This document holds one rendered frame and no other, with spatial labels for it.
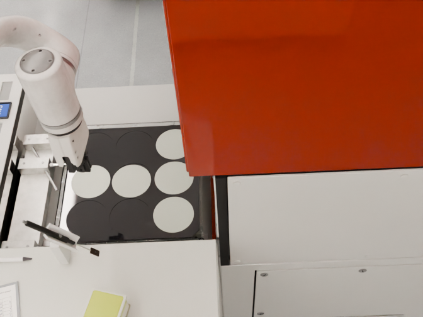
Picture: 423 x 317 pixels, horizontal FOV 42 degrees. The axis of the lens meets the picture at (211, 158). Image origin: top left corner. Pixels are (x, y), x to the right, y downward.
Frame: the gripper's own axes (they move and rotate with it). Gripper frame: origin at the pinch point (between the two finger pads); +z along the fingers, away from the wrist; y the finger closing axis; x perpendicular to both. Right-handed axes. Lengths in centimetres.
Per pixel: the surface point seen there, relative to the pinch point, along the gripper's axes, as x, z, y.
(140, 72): -26, 108, -132
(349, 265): 62, 32, 7
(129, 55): -34, 107, -144
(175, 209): 18.4, 19.9, -0.7
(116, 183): 2.3, 19.4, -7.3
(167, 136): 13.7, 19.6, -23.2
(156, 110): 7.3, 27.3, -38.9
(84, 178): -6.5, 19.4, -8.5
